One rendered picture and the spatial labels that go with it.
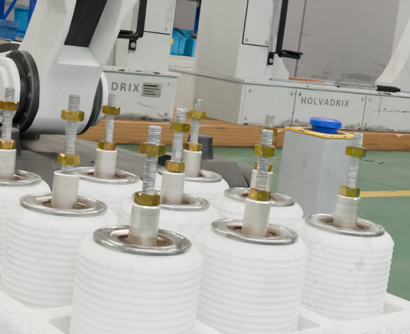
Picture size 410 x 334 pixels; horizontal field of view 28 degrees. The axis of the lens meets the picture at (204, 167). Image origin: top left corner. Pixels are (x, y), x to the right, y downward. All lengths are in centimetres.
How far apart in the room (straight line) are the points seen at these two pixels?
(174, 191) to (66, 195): 12
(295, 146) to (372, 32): 627
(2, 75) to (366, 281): 84
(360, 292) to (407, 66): 365
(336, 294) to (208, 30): 291
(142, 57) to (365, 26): 436
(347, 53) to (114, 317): 690
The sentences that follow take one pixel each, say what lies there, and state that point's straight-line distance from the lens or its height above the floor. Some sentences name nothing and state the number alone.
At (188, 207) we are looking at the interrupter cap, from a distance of 77.
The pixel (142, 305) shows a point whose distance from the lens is 60.
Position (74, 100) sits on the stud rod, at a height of 34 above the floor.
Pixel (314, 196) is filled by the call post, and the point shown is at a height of 24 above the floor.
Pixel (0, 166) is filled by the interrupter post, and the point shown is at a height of 27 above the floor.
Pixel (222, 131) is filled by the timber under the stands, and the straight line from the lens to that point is 327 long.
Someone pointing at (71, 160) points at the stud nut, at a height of 29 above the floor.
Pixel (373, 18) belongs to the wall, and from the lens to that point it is 730.
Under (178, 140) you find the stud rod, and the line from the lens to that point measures 79.
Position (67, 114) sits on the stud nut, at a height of 33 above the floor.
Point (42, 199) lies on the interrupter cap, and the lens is 75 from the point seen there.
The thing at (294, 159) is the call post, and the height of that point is 28.
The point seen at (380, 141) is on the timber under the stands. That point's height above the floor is 4.
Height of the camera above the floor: 41
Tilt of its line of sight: 9 degrees down
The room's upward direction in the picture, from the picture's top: 7 degrees clockwise
